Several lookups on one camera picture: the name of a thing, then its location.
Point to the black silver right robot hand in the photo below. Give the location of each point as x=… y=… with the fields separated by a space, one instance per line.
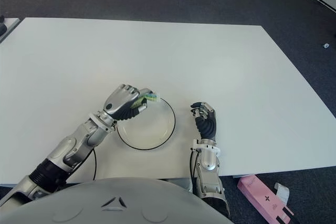
x=207 y=124

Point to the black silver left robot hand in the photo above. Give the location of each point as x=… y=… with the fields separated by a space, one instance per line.
x=119 y=103

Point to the green toothpaste tube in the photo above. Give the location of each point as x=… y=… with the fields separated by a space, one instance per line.
x=151 y=97

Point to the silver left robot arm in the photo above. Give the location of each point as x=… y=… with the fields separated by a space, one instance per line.
x=71 y=148

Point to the white plate with black rim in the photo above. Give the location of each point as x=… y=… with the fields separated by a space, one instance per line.
x=149 y=132

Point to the pink cardboard box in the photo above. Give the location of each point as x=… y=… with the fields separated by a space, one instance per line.
x=262 y=195

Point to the white paper receipt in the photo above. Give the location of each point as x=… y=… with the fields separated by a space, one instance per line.
x=282 y=192

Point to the grey robot torso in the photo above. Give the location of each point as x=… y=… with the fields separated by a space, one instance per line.
x=105 y=205

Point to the white side table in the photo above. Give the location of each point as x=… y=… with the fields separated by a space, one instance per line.
x=10 y=27

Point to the small white floor object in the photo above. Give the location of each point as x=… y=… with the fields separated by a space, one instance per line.
x=326 y=45

